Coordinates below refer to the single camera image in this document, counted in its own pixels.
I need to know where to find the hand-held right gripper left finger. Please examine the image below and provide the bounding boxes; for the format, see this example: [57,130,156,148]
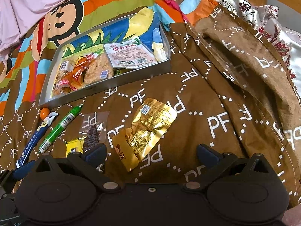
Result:
[30,144,123,192]

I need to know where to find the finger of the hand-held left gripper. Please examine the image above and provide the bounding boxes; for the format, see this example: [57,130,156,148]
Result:
[12,160,36,180]

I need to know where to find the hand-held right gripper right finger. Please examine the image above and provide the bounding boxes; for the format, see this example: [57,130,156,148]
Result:
[183,144,274,192]

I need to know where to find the clear packet with dark snack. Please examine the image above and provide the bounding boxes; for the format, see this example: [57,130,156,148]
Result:
[79,111,110,153]

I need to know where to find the yellow snack bar packet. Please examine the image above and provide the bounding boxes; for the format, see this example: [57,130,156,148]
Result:
[66,138,87,156]

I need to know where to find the blue stick sachet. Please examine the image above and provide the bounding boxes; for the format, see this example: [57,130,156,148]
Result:
[16,112,59,169]

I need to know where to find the green sausage stick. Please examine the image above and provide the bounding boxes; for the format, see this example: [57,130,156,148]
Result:
[38,104,84,154]

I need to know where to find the gold foil snack packet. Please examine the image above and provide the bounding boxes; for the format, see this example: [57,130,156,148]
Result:
[112,97,177,172]

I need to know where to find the clear mixed nut bar packet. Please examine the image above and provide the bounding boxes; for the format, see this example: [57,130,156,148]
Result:
[53,60,71,97]

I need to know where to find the orange red snack packet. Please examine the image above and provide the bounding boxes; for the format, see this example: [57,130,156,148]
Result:
[60,54,94,92]

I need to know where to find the clear puffed rice cracker packet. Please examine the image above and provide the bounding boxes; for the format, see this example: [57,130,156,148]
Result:
[83,53,116,86]

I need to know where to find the white snack pouch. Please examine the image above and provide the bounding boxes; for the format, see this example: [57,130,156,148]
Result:
[103,36,157,69]

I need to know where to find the metal tray with dinosaur print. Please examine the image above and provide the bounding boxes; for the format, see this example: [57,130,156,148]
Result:
[38,13,172,106]

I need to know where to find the brown printed monkey blanket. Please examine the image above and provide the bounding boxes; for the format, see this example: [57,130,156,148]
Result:
[0,0,301,208]

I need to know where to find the floral satin quilt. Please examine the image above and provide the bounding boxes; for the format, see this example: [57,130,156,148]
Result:
[198,0,301,76]

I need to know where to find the pink bed sheet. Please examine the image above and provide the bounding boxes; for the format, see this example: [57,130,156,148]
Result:
[0,0,94,52]

